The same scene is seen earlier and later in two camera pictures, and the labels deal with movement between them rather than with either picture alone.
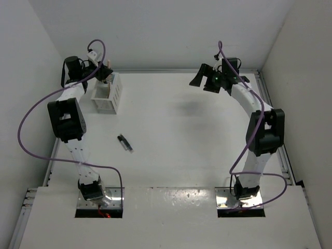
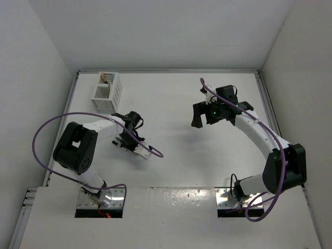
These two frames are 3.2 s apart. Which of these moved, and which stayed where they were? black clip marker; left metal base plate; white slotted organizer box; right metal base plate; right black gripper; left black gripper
Moved: black clip marker; left black gripper; right black gripper
Stayed: left metal base plate; white slotted organizer box; right metal base plate
